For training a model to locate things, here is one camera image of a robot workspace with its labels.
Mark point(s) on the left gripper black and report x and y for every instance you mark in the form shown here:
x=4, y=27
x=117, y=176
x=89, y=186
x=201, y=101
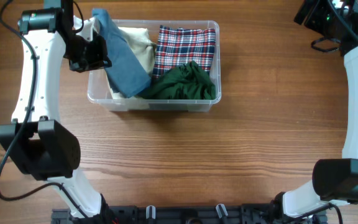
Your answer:
x=100, y=58

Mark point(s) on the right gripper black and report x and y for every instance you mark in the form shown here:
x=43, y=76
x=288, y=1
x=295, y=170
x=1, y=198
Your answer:
x=321, y=7

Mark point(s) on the blue denim jeans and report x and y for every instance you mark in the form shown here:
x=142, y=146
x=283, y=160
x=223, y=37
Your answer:
x=126, y=73

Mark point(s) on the cream white cloth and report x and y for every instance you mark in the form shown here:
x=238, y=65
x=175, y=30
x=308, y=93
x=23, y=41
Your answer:
x=144, y=50

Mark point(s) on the clear plastic storage container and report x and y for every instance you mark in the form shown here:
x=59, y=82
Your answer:
x=99, y=90

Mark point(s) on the red plaid cloth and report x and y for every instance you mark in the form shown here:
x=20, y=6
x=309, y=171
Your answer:
x=176, y=47

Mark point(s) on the green cloth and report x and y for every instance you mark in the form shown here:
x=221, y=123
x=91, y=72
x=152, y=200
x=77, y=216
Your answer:
x=185, y=82

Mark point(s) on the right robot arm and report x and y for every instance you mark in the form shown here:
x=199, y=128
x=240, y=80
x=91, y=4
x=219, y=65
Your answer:
x=334, y=182

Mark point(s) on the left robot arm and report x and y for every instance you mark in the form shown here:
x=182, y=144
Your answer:
x=35, y=140

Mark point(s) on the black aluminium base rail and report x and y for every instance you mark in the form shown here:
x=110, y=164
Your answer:
x=244, y=214

